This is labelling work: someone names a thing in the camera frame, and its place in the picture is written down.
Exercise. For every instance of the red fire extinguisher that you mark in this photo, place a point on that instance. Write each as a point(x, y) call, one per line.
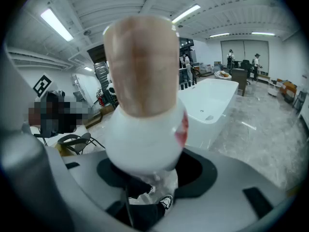
point(100, 99)

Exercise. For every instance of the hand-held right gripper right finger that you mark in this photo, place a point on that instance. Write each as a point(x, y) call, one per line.
point(224, 209)

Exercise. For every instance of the black office chair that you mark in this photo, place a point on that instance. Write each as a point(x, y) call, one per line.
point(246, 65)

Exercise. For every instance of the white round pet bed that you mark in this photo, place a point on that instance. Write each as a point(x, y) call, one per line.
point(222, 75)

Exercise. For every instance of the white bathtub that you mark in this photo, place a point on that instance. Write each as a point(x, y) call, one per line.
point(207, 98)

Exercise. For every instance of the orange box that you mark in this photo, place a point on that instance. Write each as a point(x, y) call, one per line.
point(288, 89)

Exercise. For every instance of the person's black trousers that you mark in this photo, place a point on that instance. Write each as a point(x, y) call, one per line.
point(144, 216)

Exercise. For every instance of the person's black white shoe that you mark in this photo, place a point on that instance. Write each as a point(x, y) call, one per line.
point(166, 200)

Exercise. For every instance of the white round stool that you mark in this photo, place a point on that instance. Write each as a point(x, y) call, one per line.
point(272, 92)

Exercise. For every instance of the long ceiling light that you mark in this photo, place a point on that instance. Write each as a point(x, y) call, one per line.
point(263, 33)
point(56, 24)
point(186, 13)
point(219, 35)

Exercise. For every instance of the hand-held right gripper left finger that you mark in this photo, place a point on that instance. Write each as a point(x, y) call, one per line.
point(21, 168)

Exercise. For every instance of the person's head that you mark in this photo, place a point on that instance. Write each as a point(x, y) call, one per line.
point(60, 117)

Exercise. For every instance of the dark wooden cabinet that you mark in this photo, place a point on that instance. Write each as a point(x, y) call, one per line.
point(239, 81)

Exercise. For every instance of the small pink bottle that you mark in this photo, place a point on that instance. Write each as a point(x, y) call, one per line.
point(142, 81)

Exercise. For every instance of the black folding chair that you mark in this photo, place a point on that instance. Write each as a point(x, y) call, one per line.
point(79, 141)

